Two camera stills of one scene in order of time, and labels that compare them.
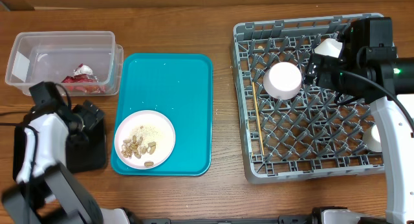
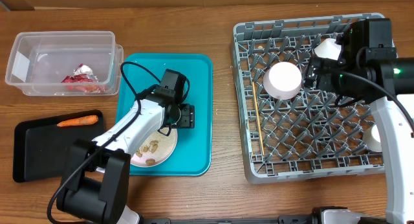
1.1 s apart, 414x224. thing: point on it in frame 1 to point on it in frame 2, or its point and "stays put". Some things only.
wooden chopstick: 259,118 stays put
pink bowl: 283,80 stays put
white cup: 371,139 stays put
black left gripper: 88,113 to 186,120
